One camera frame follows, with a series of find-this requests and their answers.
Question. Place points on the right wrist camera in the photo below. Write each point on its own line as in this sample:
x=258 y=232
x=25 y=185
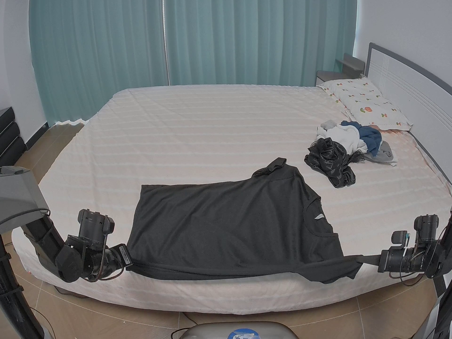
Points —
x=400 y=238

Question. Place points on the black chest of drawers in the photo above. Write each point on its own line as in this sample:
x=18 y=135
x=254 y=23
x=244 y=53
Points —
x=10 y=136

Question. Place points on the white printed pillow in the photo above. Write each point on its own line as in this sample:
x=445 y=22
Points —
x=367 y=101

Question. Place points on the black shiny garment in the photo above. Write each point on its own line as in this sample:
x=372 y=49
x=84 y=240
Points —
x=330 y=161

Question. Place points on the pile of clothes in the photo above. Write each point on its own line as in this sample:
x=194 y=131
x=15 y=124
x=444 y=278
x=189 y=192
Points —
x=348 y=136

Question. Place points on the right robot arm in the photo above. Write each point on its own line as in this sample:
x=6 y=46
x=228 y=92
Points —
x=427 y=256

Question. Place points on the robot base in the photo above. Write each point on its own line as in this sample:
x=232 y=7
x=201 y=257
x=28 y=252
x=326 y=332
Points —
x=240 y=330

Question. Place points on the bed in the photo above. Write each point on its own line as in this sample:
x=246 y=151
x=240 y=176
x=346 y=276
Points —
x=212 y=129

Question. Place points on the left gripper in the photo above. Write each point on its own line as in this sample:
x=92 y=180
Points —
x=118 y=261

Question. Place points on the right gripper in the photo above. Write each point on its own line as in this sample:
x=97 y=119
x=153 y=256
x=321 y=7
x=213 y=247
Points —
x=392 y=260

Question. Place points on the grey bedside table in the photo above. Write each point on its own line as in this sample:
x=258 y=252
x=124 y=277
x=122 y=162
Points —
x=332 y=74

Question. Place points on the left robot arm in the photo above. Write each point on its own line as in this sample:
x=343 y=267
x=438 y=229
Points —
x=70 y=260

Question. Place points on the blue-green curtain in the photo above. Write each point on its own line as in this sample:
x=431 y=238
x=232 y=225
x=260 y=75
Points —
x=99 y=48
x=261 y=30

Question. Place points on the black T-shirt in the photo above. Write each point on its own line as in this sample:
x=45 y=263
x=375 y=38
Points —
x=229 y=231

